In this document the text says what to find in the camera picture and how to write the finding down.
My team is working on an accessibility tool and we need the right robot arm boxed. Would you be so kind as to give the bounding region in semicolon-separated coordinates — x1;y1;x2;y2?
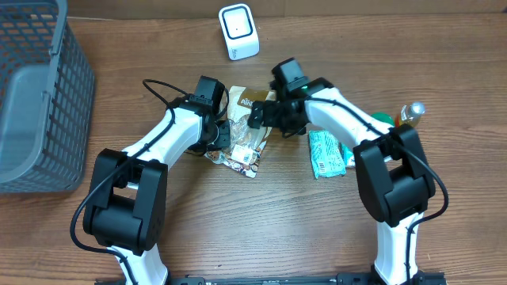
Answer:
248;58;436;284

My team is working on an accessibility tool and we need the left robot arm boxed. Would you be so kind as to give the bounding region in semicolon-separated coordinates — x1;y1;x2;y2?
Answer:
70;76;231;284

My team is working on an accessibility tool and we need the teal white snack packet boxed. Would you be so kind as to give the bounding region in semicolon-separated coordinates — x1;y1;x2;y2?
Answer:
308;130;346;179

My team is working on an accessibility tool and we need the teal white tissue pack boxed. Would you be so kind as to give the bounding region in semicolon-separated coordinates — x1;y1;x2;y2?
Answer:
340;142;355;168

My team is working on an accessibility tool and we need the green lid white jar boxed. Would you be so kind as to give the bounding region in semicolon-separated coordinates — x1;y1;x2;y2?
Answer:
372;112;395;127

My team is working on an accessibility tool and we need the brown white snack packet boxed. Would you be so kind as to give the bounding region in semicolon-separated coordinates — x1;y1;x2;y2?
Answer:
204;85;276;178

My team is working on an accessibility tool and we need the white barcode scanner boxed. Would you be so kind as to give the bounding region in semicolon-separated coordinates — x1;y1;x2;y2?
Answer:
218;3;260;61

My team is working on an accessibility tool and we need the grey plastic mesh basket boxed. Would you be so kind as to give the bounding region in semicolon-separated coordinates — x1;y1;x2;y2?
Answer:
1;0;96;193

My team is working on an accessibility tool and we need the yellow juice bottle silver cap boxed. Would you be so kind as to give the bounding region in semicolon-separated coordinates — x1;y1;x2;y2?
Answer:
395;101;425;127

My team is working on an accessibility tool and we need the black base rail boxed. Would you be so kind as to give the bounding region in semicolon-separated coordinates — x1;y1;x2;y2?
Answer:
94;271;448;285

